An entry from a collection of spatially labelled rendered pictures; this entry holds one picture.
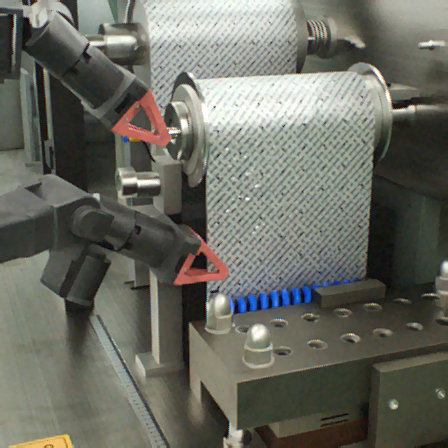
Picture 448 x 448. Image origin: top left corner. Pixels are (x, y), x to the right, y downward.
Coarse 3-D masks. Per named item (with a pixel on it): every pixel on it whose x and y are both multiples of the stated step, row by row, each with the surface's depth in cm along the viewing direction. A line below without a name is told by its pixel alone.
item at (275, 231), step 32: (224, 192) 99; (256, 192) 100; (288, 192) 102; (320, 192) 104; (352, 192) 106; (224, 224) 100; (256, 224) 102; (288, 224) 104; (320, 224) 105; (352, 224) 107; (224, 256) 101; (256, 256) 103; (288, 256) 105; (320, 256) 107; (352, 256) 109; (224, 288) 103; (256, 288) 105; (288, 288) 106
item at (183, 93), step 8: (368, 80) 106; (184, 88) 99; (176, 96) 102; (184, 96) 99; (192, 96) 97; (376, 96) 105; (192, 104) 97; (376, 104) 104; (192, 112) 97; (376, 112) 104; (192, 120) 97; (200, 120) 96; (376, 120) 104; (200, 128) 96; (376, 128) 105; (200, 136) 96; (376, 136) 105; (200, 144) 96; (376, 144) 106; (192, 152) 99; (200, 152) 97; (184, 160) 102; (192, 160) 99; (184, 168) 103; (192, 168) 99
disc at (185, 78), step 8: (184, 72) 100; (176, 80) 103; (184, 80) 100; (192, 80) 97; (176, 88) 103; (192, 88) 97; (200, 88) 96; (200, 96) 95; (200, 104) 95; (200, 112) 95; (208, 120) 95; (208, 128) 95; (208, 136) 95; (208, 144) 95; (208, 152) 95; (200, 160) 97; (208, 160) 96; (200, 168) 98; (184, 176) 104; (192, 176) 101; (200, 176) 98; (192, 184) 102
